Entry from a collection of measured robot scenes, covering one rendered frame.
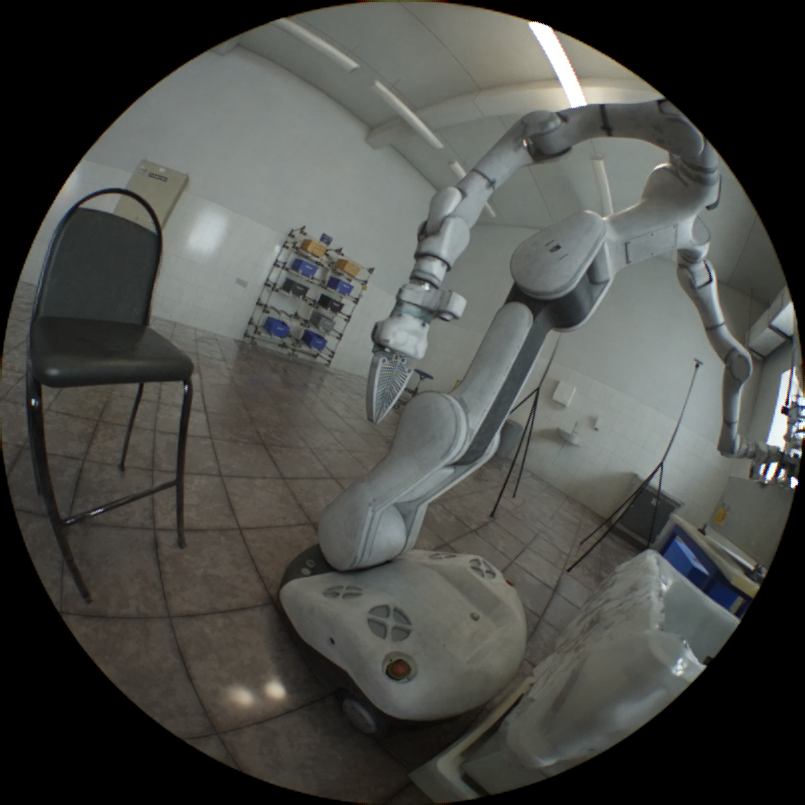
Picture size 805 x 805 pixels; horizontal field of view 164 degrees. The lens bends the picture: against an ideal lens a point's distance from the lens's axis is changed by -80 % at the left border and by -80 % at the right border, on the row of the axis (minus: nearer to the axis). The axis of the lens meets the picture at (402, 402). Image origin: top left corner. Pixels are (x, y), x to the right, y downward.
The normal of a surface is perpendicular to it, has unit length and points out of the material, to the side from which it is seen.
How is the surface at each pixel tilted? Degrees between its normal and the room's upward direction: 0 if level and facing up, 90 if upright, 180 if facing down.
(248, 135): 90
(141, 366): 55
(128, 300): 77
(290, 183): 90
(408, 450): 90
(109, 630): 0
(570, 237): 92
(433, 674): 19
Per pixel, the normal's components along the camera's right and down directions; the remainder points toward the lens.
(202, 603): 0.42, -0.89
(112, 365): 0.96, -0.16
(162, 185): 0.65, 0.42
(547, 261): -0.65, -0.14
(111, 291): 0.95, 0.22
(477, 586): -0.51, -0.43
